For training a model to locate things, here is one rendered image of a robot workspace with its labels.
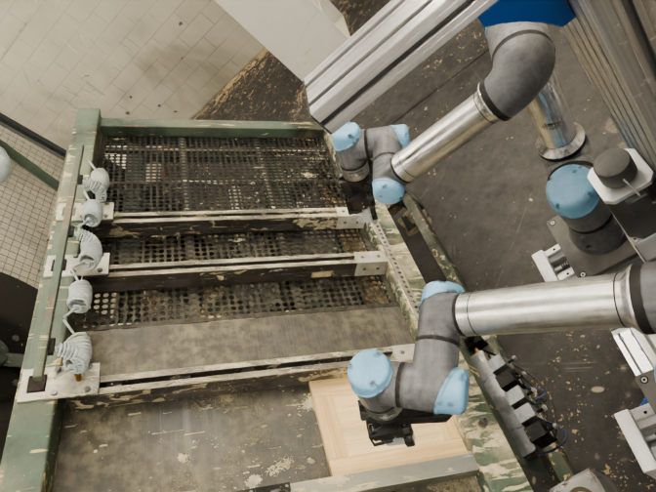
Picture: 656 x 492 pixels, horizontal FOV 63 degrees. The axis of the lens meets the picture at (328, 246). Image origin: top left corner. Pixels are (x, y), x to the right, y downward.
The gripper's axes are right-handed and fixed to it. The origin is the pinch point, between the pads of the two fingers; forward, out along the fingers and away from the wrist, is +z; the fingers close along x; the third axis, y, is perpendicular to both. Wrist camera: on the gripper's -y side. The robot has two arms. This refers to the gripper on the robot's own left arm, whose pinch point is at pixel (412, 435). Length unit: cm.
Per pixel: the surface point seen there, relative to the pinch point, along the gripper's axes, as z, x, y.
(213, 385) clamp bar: 16, -32, 54
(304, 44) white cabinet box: 134, -411, 30
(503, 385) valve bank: 54, -29, -27
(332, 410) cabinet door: 33.2, -24.0, 24.1
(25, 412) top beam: -9, -23, 93
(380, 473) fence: 32.9, -3.6, 13.2
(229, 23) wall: 158, -548, 113
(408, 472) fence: 36.2, -3.3, 6.0
